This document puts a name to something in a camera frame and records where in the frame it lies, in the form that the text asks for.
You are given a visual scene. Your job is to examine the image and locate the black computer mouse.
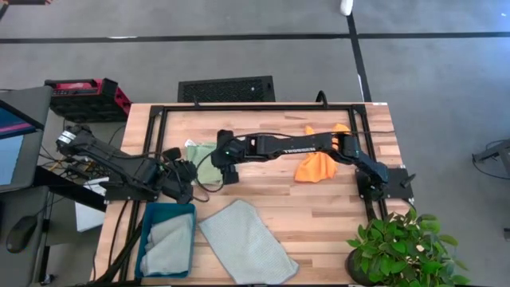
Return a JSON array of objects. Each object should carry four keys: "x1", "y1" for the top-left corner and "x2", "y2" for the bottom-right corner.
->
[{"x1": 5, "y1": 214, "x2": 39, "y2": 254}]

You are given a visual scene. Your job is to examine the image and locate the grey waffle microfiber towel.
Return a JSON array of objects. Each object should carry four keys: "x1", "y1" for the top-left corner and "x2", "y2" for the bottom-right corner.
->
[
  {"x1": 198, "y1": 199, "x2": 300, "y2": 285},
  {"x1": 139, "y1": 213, "x2": 195, "y2": 277}
]

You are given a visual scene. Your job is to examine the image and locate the black plant pot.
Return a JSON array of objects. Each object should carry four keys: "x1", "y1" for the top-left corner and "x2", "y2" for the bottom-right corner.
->
[{"x1": 344, "y1": 247, "x2": 374, "y2": 287}]

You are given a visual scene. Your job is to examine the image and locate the black diagonal rig strut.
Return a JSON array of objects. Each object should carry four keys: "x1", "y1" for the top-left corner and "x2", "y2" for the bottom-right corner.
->
[{"x1": 93, "y1": 217, "x2": 145, "y2": 285}]

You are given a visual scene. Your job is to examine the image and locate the teal plastic bin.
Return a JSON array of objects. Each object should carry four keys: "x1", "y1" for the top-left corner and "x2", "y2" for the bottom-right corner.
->
[{"x1": 134, "y1": 201, "x2": 198, "y2": 280}]

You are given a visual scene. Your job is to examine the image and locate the dark grey desk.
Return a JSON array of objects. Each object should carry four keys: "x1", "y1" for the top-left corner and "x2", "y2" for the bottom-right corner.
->
[{"x1": 0, "y1": 85, "x2": 55, "y2": 287}]

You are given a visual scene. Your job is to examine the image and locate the black metal table frame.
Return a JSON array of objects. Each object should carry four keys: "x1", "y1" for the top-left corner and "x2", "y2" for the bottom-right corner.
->
[{"x1": 119, "y1": 103, "x2": 390, "y2": 285}]

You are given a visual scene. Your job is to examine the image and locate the red edged dark object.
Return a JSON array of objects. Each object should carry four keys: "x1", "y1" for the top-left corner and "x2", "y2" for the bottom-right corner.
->
[{"x1": 0, "y1": 0, "x2": 53, "y2": 6}]

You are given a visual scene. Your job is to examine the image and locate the monitor with blue screen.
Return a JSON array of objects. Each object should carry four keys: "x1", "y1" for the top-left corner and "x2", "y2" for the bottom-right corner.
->
[{"x1": 0, "y1": 98, "x2": 45, "y2": 193}]

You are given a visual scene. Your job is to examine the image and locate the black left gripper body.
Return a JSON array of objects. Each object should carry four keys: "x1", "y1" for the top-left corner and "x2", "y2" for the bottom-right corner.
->
[{"x1": 161, "y1": 157, "x2": 192, "y2": 202}]

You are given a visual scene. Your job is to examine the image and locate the orange microfiber towel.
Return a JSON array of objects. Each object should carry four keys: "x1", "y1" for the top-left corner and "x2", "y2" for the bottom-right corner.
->
[{"x1": 293, "y1": 124, "x2": 352, "y2": 184}]

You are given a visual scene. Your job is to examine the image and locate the grey stand foot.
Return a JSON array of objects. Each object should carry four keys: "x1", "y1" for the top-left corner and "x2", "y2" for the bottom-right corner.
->
[{"x1": 471, "y1": 138, "x2": 510, "y2": 181}]

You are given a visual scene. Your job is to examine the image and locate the green potted plant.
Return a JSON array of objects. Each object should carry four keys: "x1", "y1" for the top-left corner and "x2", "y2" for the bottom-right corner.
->
[{"x1": 345, "y1": 207, "x2": 472, "y2": 287}]

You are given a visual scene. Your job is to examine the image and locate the light green microfiber towel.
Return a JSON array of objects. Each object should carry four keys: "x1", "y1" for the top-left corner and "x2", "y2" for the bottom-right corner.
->
[{"x1": 184, "y1": 139, "x2": 225, "y2": 187}]

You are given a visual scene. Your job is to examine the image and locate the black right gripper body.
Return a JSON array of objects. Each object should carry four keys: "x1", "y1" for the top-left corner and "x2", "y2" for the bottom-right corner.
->
[{"x1": 210, "y1": 129, "x2": 245, "y2": 172}]

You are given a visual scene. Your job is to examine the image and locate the red black tool case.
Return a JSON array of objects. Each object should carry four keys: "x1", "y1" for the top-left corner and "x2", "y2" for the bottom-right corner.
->
[{"x1": 43, "y1": 77, "x2": 133, "y2": 124}]

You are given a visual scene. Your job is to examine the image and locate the black stand bar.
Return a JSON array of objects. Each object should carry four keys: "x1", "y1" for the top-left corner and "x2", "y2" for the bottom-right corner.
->
[{"x1": 33, "y1": 165, "x2": 107, "y2": 212}]

